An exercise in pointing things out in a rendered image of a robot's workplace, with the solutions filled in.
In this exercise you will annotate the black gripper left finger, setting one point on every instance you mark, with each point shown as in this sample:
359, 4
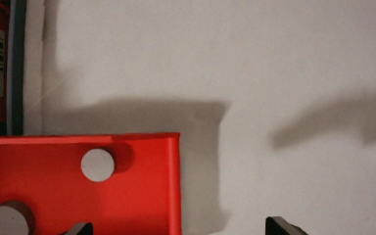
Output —
80, 228

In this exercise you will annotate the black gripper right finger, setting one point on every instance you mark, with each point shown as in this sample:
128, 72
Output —
277, 225

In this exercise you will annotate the grey metal shelf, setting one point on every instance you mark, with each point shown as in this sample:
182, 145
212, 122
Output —
15, 69

